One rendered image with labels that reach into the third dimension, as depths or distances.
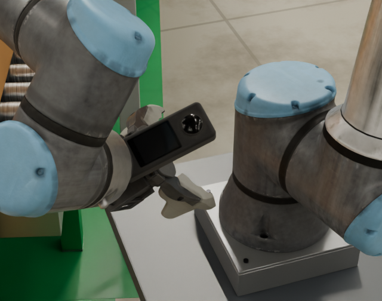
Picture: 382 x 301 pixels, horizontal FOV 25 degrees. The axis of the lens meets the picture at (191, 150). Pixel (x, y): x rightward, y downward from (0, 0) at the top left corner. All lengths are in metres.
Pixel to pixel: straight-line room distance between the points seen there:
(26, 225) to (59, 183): 1.21
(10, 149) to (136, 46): 0.15
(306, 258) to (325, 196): 0.22
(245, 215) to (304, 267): 0.13
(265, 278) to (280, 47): 2.17
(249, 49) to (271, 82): 2.17
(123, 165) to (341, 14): 2.90
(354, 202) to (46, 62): 0.53
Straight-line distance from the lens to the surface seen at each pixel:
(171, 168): 1.04
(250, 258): 1.40
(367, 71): 1.14
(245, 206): 1.39
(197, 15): 3.71
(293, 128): 1.26
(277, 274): 1.42
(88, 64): 0.80
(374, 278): 1.47
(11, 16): 0.89
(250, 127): 1.30
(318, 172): 1.22
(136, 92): 2.46
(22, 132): 0.81
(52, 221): 2.02
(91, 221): 2.67
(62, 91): 0.80
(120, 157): 0.92
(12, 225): 2.04
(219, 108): 3.13
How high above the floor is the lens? 1.79
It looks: 38 degrees down
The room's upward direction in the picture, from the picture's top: straight up
